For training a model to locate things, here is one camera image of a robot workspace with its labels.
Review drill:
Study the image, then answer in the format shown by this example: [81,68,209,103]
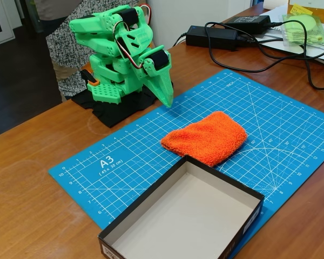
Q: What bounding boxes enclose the orange terry towel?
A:
[160,110,248,168]

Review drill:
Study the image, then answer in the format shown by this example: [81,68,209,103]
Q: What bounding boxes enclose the orange black table clamp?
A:
[80,69,100,87]

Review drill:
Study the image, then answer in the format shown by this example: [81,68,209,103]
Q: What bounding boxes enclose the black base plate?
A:
[71,80,175,129]

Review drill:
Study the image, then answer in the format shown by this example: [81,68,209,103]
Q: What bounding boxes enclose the white paper sheets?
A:
[255,9,324,69]

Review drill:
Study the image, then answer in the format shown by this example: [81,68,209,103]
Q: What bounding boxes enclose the white red black servo cable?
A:
[139,4,154,28]
[112,20,141,71]

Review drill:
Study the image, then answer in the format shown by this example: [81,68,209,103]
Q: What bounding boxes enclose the person in speckled garment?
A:
[33,0,149,101]

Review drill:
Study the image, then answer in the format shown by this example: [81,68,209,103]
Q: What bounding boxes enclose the white framed glass door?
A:
[0,0,16,50]

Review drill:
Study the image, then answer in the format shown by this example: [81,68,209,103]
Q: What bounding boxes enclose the yellow sticky note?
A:
[289,3,313,16]

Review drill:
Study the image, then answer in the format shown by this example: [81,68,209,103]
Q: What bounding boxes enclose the black power adapter white label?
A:
[226,15,272,35]

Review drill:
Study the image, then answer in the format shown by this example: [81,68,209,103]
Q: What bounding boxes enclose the plastic bag of green parts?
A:
[281,13,324,47]

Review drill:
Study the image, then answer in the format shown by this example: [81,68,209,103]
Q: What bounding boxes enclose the thin black adapter cord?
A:
[172,32,188,48]

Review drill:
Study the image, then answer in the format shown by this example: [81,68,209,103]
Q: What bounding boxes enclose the thick black power cable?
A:
[269,19,324,91]
[204,21,324,73]

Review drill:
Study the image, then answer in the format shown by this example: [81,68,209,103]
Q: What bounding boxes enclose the black cardboard box white inside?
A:
[97,154,266,259]

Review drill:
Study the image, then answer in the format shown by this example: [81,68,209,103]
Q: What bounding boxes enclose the black power adapter blue light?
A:
[185,25,239,52]

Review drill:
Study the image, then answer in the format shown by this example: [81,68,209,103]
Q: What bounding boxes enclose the blue A3 cutting mat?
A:
[48,69,324,259]

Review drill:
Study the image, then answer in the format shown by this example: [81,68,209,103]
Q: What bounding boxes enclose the brown cardboard package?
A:
[287,0,324,24]

